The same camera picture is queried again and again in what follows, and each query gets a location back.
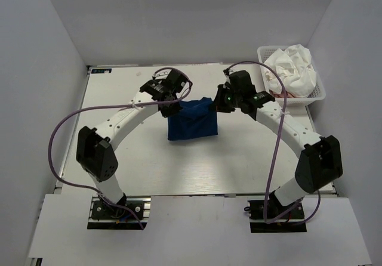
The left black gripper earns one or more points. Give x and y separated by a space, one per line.
170 112

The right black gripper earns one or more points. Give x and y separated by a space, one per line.
218 102

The blue t shirt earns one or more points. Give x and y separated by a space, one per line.
194 120

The pink t shirt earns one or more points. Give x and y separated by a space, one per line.
281 95

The white t shirt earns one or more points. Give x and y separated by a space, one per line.
294 67

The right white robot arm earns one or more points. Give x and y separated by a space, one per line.
319 158

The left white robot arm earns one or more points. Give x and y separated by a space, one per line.
96 146

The blue table label sticker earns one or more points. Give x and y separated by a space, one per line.
101 71

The white plastic basket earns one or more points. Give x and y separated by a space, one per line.
317 94

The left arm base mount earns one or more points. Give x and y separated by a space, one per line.
105 217

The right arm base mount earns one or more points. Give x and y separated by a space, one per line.
291 222

